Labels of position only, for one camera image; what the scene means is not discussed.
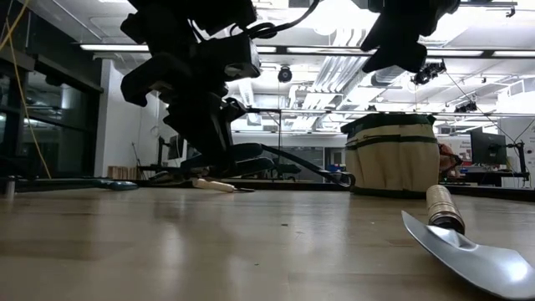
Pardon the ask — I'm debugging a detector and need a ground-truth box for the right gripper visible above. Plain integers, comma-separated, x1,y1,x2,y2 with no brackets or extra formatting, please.
360,0,461,75

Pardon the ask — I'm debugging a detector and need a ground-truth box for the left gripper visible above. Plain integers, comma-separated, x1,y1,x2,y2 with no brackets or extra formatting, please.
120,24,249,167

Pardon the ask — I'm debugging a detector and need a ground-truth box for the green pruning shears black strap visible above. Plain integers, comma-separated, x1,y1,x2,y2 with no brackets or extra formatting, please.
179,140,357,190

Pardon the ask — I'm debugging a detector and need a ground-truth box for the beige green-trimmed garden bag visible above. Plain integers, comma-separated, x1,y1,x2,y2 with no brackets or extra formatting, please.
339,111,441,201

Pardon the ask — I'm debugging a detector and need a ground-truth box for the black ceiling spotlight cluster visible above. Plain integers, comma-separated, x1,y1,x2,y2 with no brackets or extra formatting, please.
454,99,479,114
410,59,447,87

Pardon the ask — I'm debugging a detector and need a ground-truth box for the black computer monitor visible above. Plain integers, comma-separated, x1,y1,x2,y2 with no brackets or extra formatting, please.
469,130,508,166
157,133,186,162

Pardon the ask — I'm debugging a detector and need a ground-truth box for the distant black machine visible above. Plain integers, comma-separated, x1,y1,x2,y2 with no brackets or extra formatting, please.
273,162,303,176

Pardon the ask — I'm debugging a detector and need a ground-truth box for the wooden crate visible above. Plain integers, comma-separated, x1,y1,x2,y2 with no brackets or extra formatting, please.
107,165,142,181

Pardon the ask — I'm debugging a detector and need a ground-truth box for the person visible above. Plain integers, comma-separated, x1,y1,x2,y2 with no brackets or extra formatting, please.
438,143,464,177

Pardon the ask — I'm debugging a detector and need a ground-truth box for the black monitor stand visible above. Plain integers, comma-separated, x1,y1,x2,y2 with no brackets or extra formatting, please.
506,140,530,181

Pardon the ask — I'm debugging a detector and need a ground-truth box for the silver ventilation duct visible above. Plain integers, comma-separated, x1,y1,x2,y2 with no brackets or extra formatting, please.
370,64,417,88

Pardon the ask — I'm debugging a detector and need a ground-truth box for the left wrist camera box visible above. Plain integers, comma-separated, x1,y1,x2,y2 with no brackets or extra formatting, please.
199,34,263,84

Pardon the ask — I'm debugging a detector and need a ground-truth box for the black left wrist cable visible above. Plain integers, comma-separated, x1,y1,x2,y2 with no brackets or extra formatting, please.
231,0,322,41

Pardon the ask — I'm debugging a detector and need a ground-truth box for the yellow extension cable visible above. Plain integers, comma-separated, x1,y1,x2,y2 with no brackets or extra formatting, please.
0,0,53,181

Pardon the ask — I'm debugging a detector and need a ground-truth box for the small grey cylinder post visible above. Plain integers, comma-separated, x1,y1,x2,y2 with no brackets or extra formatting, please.
3,175,17,200

